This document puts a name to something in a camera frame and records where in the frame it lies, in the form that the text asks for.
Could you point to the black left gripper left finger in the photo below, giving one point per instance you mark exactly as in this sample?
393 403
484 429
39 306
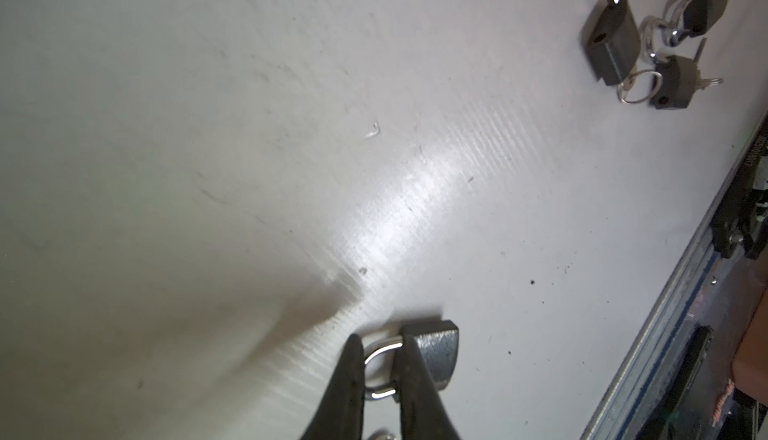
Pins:
339 415

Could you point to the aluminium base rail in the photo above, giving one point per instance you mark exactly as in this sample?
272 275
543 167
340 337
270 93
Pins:
676 381

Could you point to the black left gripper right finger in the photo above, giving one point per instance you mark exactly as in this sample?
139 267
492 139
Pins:
422 414

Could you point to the black padlock with ring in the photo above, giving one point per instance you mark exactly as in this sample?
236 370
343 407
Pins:
437 342

